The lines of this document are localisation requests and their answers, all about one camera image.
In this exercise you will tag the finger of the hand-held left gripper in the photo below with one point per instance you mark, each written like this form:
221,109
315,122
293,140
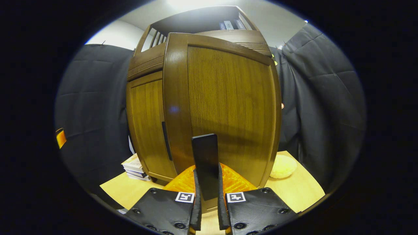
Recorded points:
61,139

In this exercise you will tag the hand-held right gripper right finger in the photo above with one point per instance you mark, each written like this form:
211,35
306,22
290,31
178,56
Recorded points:
221,209

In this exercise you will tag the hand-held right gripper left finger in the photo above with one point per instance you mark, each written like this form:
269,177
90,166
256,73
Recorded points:
197,209

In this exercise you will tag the wooden cabinet door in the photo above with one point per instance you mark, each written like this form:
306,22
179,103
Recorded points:
147,124
228,98

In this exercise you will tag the brown wooden shoe cabinet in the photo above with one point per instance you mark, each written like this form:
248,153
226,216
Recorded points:
196,19

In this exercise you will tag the white edged book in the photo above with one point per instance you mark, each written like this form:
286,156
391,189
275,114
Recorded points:
138,177

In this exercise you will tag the beige cover book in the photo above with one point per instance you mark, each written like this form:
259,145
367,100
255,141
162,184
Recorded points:
132,163

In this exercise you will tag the pale yellow round cushion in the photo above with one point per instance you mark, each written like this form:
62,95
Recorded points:
283,166

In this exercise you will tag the dark blue upright book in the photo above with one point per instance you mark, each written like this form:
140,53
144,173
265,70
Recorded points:
222,26

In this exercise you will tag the grey upright book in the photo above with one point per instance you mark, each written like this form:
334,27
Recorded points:
229,25

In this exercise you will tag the large rectangular ceiling light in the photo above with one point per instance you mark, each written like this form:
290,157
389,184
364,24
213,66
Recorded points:
196,3

